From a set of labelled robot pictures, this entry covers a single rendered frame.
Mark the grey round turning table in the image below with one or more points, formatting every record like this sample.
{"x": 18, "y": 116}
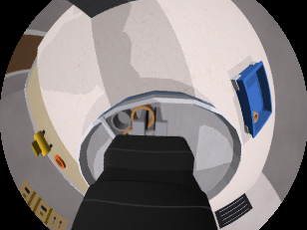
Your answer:
{"x": 217, "y": 147}

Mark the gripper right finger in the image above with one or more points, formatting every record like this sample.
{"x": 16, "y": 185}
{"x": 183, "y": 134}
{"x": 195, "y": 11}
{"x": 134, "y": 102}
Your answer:
{"x": 160, "y": 126}

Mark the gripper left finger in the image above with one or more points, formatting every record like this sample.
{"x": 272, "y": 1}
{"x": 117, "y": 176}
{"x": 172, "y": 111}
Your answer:
{"x": 141, "y": 125}

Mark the dark grey metal bushing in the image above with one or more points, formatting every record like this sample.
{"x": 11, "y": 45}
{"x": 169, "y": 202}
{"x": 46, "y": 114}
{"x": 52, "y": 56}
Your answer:
{"x": 150, "y": 129}
{"x": 119, "y": 125}

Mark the blue rectangular tray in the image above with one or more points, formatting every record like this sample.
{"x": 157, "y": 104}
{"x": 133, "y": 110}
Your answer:
{"x": 254, "y": 96}

